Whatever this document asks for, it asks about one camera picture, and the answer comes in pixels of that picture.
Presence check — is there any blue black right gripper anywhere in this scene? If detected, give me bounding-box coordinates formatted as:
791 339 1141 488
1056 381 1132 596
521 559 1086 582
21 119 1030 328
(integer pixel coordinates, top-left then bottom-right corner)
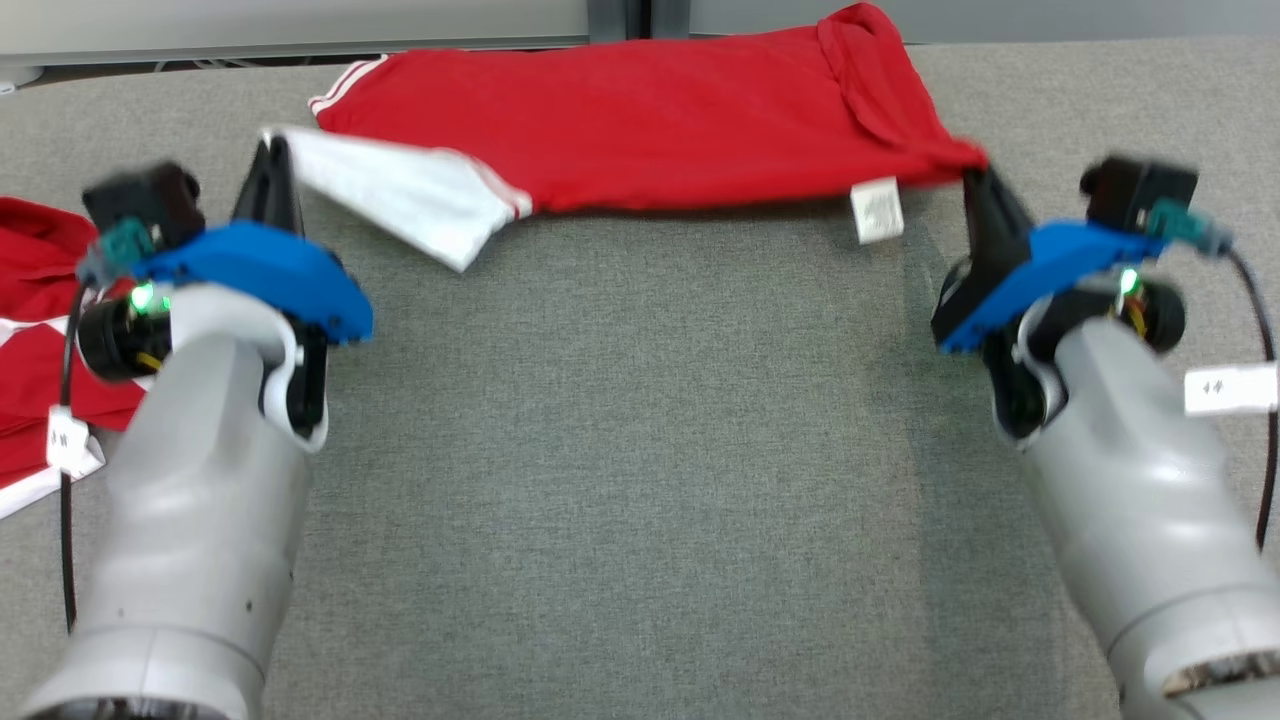
930 167 1169 355

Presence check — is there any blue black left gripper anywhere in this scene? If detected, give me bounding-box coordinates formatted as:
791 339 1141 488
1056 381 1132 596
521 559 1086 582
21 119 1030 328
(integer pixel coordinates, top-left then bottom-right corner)
135 137 375 347

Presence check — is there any red and white towel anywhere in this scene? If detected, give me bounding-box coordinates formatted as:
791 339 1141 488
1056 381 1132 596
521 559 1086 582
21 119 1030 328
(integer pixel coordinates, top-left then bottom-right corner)
0 195 161 521

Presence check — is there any red white sports shirt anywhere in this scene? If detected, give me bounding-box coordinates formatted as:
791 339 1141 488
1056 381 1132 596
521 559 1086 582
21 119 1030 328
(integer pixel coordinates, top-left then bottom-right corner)
262 2 991 273

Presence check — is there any black cable with teal plug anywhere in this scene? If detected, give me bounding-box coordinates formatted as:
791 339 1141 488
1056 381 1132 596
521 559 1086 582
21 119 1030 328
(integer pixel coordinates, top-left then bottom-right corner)
60 220 156 633
1145 197 1280 553

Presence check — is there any white paper cable label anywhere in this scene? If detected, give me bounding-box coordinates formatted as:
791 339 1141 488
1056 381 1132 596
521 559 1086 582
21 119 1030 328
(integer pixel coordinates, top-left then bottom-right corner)
1184 364 1280 417
46 404 93 478

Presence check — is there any grey double partition post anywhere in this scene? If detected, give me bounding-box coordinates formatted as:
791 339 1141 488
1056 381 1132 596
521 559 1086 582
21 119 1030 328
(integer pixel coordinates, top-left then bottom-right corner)
588 0 693 43

